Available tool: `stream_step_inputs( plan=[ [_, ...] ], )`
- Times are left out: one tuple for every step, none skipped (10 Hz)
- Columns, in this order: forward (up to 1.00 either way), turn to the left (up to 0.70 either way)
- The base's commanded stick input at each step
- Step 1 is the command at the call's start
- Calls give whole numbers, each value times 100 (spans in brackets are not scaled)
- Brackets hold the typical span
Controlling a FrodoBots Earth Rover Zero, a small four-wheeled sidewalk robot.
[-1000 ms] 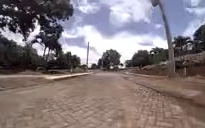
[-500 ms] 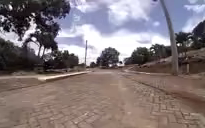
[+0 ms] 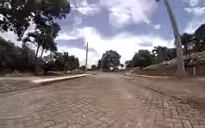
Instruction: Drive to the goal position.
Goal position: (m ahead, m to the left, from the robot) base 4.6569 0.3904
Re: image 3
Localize round dark tree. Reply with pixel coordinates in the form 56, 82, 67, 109
97, 49, 124, 72

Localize thin utility pole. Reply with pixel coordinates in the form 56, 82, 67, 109
84, 41, 90, 73

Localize brown brick road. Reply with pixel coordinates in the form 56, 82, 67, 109
0, 71, 205, 128

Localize row of trees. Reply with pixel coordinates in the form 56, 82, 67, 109
124, 19, 205, 69

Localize pale concrete pavement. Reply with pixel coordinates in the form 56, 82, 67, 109
0, 73, 92, 96

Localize small thin-trunked tree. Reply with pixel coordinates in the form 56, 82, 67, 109
23, 21, 63, 68

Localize grey utility pole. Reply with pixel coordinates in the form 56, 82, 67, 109
155, 0, 187, 79

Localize dark bushes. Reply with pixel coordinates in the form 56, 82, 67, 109
0, 34, 81, 76

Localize earth embankment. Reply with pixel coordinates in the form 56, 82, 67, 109
133, 46, 205, 78

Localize large dark tree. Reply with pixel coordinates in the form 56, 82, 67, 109
0, 0, 72, 41

